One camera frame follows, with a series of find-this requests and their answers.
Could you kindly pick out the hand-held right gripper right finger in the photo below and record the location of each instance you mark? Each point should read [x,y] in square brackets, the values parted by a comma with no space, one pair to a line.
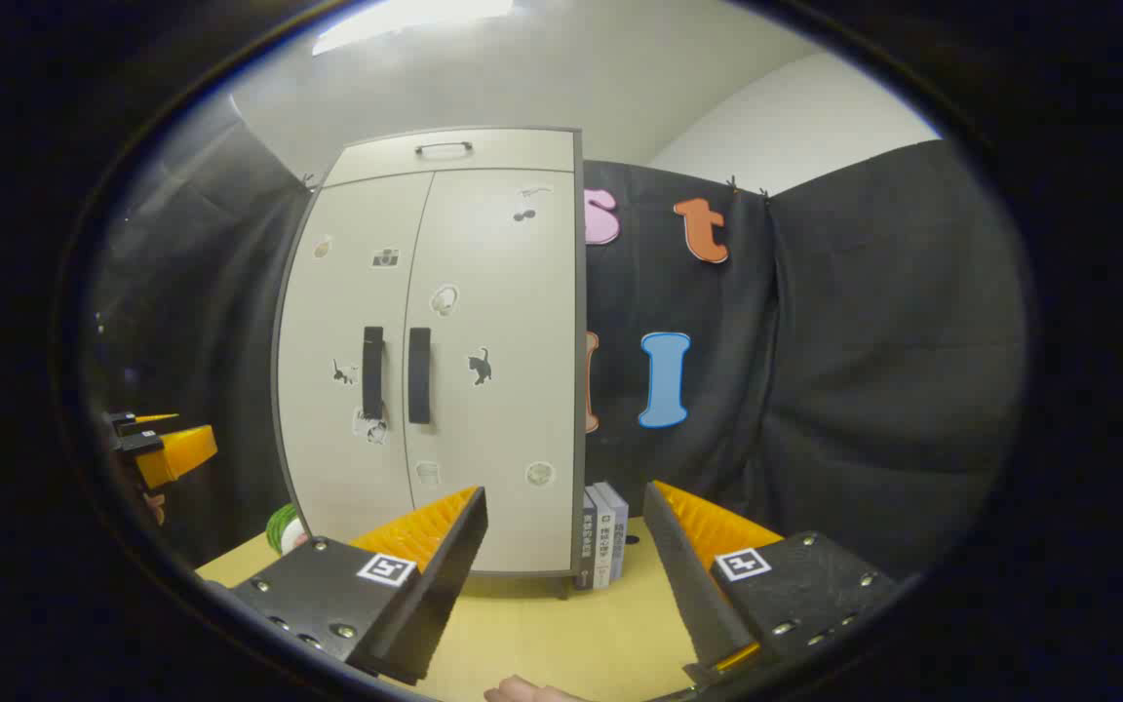
[683,585]

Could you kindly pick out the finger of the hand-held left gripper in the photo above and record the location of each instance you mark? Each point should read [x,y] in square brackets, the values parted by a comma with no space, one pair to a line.
[181,453]
[123,421]

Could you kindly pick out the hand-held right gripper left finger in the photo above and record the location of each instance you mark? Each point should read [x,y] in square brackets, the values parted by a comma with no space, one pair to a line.
[445,575]

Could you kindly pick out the cabinet door with camera sticker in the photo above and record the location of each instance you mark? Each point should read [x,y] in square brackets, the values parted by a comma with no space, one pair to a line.
[328,322]

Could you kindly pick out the white double-door shoe cabinet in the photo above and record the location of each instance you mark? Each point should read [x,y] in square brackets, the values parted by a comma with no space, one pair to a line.
[576,390]

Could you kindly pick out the cabinet door with headphone sticker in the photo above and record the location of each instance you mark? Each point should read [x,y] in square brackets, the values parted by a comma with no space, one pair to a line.
[513,292]

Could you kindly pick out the white cabinet drawer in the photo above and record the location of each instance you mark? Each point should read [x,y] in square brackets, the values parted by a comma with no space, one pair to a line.
[522,153]

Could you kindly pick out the grey book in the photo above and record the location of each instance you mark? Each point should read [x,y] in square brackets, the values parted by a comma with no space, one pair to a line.
[618,526]

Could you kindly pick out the white book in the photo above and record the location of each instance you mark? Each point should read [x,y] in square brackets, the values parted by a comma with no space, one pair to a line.
[601,546]

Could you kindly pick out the dark blue book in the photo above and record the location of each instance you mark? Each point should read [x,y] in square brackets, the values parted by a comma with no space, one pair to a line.
[585,546]

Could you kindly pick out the green and white striped object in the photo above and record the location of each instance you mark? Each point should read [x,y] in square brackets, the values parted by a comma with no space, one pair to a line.
[281,531]

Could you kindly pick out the black backdrop cloth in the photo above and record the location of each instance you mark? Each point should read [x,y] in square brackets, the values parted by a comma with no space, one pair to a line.
[864,341]

